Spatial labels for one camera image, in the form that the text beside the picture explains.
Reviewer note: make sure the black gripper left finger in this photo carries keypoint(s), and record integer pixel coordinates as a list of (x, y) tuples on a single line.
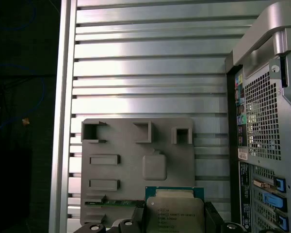
[(137, 218)]

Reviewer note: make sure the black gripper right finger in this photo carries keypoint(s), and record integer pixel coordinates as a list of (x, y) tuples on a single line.
[(211, 218)]

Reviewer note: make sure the silver CPU green edge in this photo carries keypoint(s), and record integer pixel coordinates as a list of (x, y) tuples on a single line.
[(174, 213)]

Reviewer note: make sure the blue slot latch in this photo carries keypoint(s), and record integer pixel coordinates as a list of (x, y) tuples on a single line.
[(274, 201), (280, 185), (282, 221)]

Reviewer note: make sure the green RAM stick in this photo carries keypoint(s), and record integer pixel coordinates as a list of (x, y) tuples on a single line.
[(116, 202)]

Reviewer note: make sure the grey plastic parts rack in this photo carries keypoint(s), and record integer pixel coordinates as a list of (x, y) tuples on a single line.
[(131, 170)]

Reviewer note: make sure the black grey PC case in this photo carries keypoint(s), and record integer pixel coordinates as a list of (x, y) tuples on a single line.
[(264, 109)]

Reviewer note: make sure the small orange tag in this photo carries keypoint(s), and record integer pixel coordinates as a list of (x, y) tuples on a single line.
[(26, 121)]

